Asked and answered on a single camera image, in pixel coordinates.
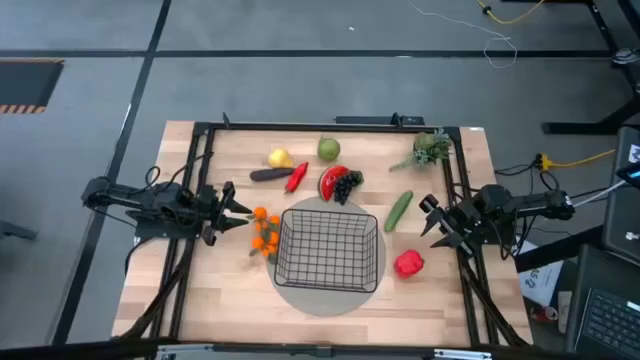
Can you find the grey chair leg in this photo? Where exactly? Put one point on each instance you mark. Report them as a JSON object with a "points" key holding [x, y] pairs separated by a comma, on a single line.
{"points": [[17, 231]]}

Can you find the green apple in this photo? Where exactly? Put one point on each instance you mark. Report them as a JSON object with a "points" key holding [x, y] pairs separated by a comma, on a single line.
{"points": [[329, 149]]}

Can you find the purple eggplant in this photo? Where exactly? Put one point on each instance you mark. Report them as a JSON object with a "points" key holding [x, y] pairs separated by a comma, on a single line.
{"points": [[270, 174]]}

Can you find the silver aluminium extrusion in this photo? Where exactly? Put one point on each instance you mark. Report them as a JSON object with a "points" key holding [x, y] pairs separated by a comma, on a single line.
{"points": [[462, 355], [185, 350]]}

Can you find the black floor mat orange stripes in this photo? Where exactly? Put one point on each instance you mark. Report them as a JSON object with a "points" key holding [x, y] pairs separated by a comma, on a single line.
{"points": [[25, 82]]}

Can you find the round grey mat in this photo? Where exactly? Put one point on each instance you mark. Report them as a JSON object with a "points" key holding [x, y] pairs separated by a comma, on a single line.
{"points": [[325, 302]]}

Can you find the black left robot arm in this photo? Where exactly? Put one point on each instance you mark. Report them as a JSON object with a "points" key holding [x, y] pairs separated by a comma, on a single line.
{"points": [[150, 197]]}

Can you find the dark grape bunch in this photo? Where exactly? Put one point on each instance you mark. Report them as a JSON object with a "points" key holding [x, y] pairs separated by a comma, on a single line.
{"points": [[345, 189]]}

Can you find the red bell pepper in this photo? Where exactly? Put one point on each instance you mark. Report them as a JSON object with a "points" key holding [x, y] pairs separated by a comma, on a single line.
{"points": [[408, 264]]}

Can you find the green succulent plant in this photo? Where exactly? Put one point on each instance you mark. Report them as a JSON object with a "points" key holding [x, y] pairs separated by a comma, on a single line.
{"points": [[430, 146]]}

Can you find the black laptop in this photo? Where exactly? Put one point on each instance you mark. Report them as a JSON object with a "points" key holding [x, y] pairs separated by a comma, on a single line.
{"points": [[610, 320]]}

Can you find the green cucumber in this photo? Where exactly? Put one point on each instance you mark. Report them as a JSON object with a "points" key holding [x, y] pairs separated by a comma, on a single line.
{"points": [[398, 211]]}

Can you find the red can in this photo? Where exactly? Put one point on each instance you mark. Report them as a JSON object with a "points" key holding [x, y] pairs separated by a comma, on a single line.
{"points": [[545, 314]]}

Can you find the yellow pear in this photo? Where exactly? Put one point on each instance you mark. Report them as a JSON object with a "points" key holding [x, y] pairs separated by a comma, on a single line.
{"points": [[280, 159]]}

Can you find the black bar device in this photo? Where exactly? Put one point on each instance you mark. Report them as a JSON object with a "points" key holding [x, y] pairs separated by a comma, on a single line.
{"points": [[380, 120]]}

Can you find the red chili pepper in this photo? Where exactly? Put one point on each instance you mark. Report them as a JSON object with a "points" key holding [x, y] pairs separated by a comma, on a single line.
{"points": [[297, 176]]}

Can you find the orange tangerine bunch with leaves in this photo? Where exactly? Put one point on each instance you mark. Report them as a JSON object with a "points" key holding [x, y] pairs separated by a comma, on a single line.
{"points": [[260, 213]]}

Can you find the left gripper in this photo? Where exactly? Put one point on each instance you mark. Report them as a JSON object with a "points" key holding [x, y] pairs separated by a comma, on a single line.
{"points": [[210, 212]]}

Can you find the phone with blue screen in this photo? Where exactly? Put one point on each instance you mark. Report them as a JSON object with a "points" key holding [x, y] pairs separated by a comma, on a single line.
{"points": [[631, 174]]}

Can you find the white paper sheet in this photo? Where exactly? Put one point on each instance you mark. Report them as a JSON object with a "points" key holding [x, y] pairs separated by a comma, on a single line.
{"points": [[542, 285]]}

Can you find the black desk leg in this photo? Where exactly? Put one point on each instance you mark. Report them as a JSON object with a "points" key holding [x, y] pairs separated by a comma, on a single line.
{"points": [[590, 128]]}

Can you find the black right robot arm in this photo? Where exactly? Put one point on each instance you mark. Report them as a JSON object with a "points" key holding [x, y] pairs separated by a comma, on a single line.
{"points": [[525, 204]]}

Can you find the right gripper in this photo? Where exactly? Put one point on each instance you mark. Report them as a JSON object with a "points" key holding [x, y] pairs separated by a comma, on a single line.
{"points": [[457, 222]]}

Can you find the black aluminium table frame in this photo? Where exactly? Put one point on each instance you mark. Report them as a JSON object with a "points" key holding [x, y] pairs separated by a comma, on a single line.
{"points": [[325, 127]]}

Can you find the black monitor back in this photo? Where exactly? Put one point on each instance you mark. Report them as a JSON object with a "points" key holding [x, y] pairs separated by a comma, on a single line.
{"points": [[622, 200]]}

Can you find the red watermelon slice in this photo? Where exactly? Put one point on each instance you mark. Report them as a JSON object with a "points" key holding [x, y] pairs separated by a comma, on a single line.
{"points": [[329, 182]]}

